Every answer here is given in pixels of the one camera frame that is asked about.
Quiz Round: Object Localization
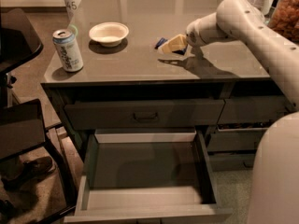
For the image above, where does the black chair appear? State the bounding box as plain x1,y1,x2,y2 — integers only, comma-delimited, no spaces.
0,99,78,224

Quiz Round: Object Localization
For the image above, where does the open grey middle drawer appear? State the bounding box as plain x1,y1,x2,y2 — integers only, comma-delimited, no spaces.
64,128,232,224

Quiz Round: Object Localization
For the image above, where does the blue rxbar blueberry wrapper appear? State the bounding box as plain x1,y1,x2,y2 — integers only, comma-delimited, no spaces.
154,37,187,55

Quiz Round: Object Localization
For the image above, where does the white paper bowl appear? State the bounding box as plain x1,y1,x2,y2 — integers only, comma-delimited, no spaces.
89,22,129,48

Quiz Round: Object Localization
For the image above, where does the dark round side table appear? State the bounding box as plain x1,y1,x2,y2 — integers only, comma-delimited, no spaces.
0,8,43,76

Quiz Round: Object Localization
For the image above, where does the brown shoe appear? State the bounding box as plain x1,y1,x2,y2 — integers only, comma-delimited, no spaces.
1,157,53,190

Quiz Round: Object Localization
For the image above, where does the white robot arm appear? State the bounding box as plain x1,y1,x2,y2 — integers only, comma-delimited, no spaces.
158,0,299,224

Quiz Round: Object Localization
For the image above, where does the clear jar of snacks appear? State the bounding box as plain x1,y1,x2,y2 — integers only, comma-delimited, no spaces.
268,0,299,43

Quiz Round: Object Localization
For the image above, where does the grey right middle drawer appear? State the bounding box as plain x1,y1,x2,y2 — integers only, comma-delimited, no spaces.
207,128,266,152

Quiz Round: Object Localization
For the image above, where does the grey right top drawer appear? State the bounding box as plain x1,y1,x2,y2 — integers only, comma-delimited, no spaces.
219,96,288,124

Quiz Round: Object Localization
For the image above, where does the closed grey top drawer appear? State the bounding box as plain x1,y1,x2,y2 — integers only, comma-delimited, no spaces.
64,99,224,130

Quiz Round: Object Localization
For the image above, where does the grey right bottom drawer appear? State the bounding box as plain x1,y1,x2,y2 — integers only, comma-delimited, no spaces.
209,154,255,171

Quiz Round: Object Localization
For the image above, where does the white and blue drink can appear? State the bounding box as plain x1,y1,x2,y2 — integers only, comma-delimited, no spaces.
52,29,83,72

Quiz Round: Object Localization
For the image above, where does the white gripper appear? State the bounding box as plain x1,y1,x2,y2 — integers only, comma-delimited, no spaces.
158,12,234,54

